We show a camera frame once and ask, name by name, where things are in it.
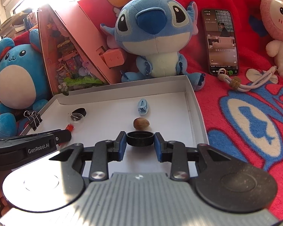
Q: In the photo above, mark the pink bunny plush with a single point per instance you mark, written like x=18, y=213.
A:
x=278, y=16

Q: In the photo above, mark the black plastic cap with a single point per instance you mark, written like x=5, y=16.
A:
x=139, y=139

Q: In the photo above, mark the pink triangular toy box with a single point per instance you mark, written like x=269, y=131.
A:
x=68, y=51

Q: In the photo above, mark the light blue plastic clip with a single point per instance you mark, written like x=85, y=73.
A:
x=142, y=107

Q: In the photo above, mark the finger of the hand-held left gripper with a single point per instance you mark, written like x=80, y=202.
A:
x=37, y=133
x=64, y=136

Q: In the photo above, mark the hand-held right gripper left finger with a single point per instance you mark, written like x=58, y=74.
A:
x=121, y=146

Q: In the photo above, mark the red plastic cone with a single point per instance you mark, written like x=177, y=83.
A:
x=70, y=128

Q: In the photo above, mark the blue alien plush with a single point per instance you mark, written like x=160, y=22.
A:
x=155, y=28

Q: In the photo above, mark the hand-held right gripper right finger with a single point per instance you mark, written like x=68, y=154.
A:
x=159, y=148

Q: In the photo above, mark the white cardboard box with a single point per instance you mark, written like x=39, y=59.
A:
x=103, y=113

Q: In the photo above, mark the black binder clip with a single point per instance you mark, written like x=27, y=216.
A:
x=35, y=121

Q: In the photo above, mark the brown nut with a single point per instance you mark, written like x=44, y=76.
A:
x=141, y=123

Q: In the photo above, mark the black smartphone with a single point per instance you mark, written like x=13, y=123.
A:
x=221, y=42

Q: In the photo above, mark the black dimpled lid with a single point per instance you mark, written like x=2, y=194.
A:
x=81, y=111

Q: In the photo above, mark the stack of books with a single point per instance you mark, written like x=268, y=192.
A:
x=14, y=27

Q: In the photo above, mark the clear plastic lid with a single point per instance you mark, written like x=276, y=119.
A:
x=75, y=120

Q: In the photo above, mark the round blue mouse plush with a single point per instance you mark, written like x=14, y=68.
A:
x=16, y=80

